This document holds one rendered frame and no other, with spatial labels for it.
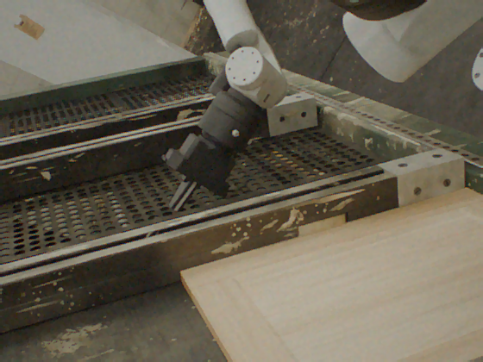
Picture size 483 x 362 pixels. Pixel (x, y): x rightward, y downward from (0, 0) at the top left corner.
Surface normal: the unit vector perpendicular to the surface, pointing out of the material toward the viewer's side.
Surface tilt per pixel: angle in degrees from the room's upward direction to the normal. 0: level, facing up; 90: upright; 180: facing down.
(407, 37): 105
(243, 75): 37
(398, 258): 53
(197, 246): 90
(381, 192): 90
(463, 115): 0
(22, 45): 90
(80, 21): 90
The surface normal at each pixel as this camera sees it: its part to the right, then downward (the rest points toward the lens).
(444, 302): -0.13, -0.92
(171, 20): 0.29, 0.38
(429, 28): 0.25, 0.81
